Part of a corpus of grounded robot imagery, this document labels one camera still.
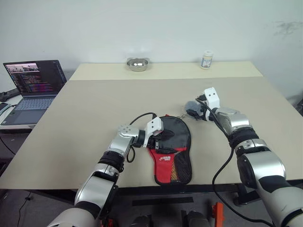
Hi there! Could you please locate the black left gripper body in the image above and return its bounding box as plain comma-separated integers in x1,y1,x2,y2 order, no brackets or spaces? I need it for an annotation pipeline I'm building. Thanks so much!
152,129,167,143

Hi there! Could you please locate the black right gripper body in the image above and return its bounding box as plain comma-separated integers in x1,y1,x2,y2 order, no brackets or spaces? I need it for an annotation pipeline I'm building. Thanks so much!
195,105,209,122

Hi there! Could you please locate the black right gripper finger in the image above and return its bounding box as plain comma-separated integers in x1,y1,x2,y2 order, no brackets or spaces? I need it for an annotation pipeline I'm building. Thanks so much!
185,100,204,112
186,110,201,121

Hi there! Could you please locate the black red paddle case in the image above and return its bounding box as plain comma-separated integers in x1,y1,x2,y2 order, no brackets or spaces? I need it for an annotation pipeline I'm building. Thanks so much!
147,113,193,185

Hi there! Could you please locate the small white pill bottle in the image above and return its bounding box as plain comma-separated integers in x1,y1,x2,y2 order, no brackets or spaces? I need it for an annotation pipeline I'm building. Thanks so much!
200,50,214,70

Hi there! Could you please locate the black floor strip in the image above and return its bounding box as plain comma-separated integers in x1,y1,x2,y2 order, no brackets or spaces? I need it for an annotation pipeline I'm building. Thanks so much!
131,196,195,207

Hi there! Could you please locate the steel bowl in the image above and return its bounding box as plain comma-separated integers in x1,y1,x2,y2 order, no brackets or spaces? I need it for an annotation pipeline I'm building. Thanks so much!
125,57,151,72

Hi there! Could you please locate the dark rounded shape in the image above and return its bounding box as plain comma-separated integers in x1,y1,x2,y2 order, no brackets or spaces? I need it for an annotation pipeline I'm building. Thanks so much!
185,210,209,227
131,214,152,227

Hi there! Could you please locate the open grey laptop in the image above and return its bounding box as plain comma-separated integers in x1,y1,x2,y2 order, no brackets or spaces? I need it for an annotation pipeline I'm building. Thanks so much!
0,59,68,126

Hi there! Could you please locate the black handheld controller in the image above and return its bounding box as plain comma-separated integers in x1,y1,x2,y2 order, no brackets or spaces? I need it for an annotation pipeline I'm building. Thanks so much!
0,88,21,102

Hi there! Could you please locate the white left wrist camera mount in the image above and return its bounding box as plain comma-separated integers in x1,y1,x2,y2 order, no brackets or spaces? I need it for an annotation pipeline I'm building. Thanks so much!
142,117,164,148

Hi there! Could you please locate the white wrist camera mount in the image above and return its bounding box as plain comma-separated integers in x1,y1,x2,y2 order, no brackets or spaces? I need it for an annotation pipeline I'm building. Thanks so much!
142,117,164,148
204,87,221,110

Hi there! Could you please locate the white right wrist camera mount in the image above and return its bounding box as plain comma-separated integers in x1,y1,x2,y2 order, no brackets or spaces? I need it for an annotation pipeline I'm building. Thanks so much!
204,87,221,110

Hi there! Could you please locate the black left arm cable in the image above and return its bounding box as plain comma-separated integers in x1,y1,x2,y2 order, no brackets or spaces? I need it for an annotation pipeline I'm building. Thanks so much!
126,113,158,164

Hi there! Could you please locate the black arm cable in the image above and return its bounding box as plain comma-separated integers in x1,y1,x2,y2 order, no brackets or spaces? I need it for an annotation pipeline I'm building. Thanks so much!
126,113,158,164
195,94,274,225

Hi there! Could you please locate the black table frame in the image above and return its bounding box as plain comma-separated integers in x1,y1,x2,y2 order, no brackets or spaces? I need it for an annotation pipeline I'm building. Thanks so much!
35,183,262,206

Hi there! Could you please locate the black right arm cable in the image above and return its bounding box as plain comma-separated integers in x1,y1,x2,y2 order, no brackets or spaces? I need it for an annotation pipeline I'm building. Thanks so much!
195,94,274,225

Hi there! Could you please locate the thin black floor cable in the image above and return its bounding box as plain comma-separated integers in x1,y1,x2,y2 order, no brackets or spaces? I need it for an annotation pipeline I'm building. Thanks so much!
18,191,32,227

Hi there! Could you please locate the black laptop cable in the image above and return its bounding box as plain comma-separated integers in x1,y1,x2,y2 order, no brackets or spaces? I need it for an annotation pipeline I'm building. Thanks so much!
0,104,18,156

